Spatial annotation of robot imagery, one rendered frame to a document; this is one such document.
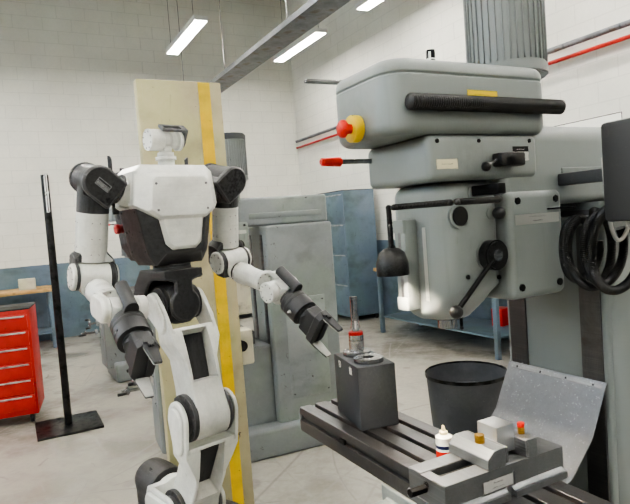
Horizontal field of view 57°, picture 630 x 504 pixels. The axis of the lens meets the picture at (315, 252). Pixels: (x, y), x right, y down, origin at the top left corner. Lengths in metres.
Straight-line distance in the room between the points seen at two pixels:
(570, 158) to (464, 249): 0.41
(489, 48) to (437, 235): 0.50
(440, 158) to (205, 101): 1.91
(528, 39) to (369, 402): 1.06
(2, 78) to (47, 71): 0.66
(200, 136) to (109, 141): 7.40
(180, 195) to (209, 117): 1.28
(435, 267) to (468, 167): 0.23
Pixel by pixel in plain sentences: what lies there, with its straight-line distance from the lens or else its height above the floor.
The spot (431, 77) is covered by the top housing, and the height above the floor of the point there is 1.85.
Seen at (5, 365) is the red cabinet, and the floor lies 0.53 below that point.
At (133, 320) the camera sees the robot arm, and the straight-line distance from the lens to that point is 1.47.
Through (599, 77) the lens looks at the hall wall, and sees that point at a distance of 6.38.
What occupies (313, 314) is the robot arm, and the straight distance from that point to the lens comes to 1.72.
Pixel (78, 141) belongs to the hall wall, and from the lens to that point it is 10.28.
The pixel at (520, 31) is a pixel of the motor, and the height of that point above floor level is 1.98.
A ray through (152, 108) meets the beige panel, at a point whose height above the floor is 2.16.
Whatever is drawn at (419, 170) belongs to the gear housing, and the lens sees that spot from 1.29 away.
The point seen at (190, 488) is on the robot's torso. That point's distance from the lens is 1.92.
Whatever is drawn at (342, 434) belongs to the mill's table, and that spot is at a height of 0.93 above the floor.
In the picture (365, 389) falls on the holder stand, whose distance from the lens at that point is 1.73.
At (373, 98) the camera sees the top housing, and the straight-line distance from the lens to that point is 1.27.
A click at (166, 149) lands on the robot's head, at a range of 1.85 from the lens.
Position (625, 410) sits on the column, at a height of 1.03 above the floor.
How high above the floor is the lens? 1.56
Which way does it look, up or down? 3 degrees down
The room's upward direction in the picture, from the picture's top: 4 degrees counter-clockwise
